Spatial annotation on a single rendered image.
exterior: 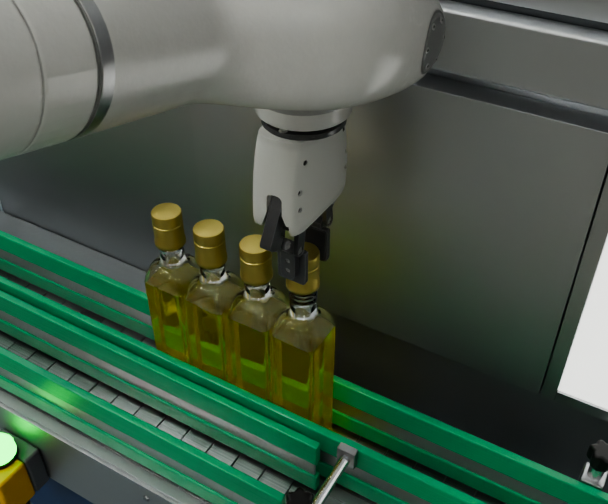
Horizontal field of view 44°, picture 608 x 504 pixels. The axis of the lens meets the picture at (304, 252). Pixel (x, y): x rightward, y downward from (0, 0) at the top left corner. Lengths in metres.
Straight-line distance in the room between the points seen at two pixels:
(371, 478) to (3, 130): 0.63
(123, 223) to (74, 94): 0.80
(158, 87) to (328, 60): 0.12
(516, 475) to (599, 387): 0.13
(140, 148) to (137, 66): 0.65
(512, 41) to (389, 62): 0.21
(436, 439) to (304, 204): 0.35
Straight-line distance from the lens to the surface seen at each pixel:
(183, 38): 0.43
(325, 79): 0.49
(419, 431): 0.90
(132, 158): 1.08
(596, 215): 0.74
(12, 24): 0.36
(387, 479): 0.86
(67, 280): 1.14
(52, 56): 0.37
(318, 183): 0.67
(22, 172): 1.29
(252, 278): 0.79
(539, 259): 0.79
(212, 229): 0.80
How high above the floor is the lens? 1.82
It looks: 39 degrees down
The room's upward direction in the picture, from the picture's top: straight up
